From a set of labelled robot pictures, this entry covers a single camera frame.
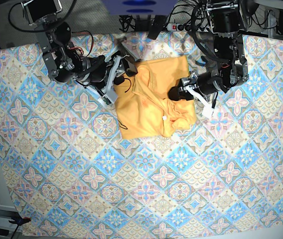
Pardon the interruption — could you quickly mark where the white power strip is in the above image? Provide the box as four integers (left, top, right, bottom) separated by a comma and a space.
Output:
166, 23, 191, 31

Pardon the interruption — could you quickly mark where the white aluminium rail box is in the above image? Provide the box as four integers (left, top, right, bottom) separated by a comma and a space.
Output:
0, 205, 19, 232

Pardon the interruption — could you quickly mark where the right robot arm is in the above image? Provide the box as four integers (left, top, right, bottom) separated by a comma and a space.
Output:
15, 0, 138, 106

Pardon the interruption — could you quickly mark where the patterned blue tile tablecloth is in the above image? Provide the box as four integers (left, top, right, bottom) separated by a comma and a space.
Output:
0, 36, 283, 239

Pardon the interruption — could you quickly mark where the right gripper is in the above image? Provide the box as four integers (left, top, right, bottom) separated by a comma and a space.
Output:
75, 51, 138, 108

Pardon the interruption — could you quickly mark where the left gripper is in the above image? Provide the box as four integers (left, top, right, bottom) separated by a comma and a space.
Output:
168, 71, 231, 119

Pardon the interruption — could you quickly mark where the yellow T-shirt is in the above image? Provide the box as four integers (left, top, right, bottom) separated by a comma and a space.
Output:
114, 56, 197, 139

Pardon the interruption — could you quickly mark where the black clamp at table edge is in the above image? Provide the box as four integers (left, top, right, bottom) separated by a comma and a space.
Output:
147, 15, 167, 40

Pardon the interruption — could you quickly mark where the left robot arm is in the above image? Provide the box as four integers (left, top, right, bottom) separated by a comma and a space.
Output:
168, 0, 249, 118

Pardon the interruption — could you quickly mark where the purple base camera mount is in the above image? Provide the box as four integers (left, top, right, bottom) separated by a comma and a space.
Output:
102, 0, 177, 15

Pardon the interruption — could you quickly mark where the orange black clamp bottom left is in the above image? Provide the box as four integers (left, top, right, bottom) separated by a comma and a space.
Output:
9, 217, 31, 226

